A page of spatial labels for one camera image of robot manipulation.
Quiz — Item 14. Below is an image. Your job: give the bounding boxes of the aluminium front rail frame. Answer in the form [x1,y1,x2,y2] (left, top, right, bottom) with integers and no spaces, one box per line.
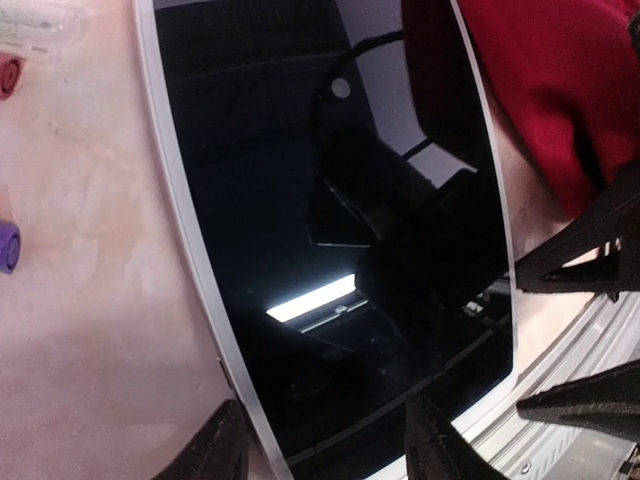
[449,289,640,480]

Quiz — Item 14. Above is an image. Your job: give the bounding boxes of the white marker blue cap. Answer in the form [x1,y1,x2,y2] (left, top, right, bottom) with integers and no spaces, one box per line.
[0,221,21,274]

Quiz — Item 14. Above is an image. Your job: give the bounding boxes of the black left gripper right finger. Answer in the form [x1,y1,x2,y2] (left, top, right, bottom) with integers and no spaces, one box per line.
[404,395,505,480]

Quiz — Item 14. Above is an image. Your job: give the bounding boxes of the red student backpack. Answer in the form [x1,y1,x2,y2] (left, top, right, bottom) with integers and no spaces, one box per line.
[459,1,639,217]

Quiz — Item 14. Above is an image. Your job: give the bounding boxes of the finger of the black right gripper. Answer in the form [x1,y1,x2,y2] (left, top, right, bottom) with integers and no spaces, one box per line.
[517,360,639,443]
[515,160,639,294]

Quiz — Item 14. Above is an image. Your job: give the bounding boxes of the grey silver marker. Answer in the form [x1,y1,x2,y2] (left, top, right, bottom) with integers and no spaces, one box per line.
[1,1,86,61]

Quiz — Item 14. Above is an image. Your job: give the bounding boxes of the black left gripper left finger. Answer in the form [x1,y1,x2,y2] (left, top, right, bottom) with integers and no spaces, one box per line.
[153,399,249,480]

